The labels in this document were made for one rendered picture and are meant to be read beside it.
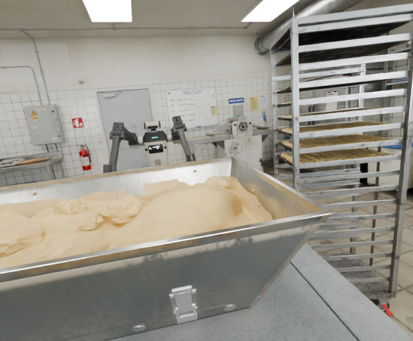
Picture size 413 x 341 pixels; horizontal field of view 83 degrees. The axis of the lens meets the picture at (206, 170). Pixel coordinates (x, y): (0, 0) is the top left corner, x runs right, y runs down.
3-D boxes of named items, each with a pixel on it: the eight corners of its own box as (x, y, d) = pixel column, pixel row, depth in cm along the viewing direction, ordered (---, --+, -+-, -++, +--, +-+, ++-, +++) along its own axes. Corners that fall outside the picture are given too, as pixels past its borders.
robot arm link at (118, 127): (123, 120, 189) (110, 119, 189) (122, 136, 188) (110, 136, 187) (135, 133, 234) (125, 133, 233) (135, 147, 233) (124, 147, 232)
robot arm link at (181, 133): (185, 125, 201) (172, 128, 199) (184, 121, 196) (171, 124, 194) (200, 169, 185) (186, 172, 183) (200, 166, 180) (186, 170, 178)
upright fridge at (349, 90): (384, 180, 397) (395, 49, 349) (341, 190, 375) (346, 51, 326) (323, 166, 529) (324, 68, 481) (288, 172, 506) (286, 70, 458)
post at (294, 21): (296, 304, 156) (292, 17, 116) (294, 300, 159) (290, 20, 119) (300, 303, 156) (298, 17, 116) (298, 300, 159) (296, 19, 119)
